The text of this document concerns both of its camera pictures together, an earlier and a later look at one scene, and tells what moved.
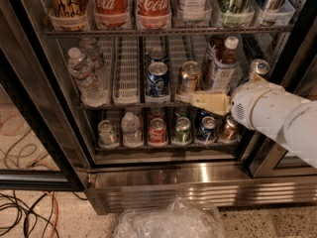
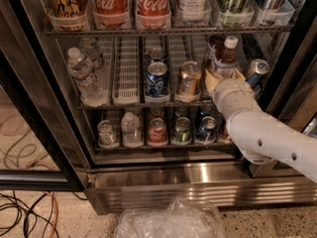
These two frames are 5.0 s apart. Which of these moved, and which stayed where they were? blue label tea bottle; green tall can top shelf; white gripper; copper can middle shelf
Moved: white gripper
Stayed: blue label tea bottle; copper can middle shelf; green tall can top shelf
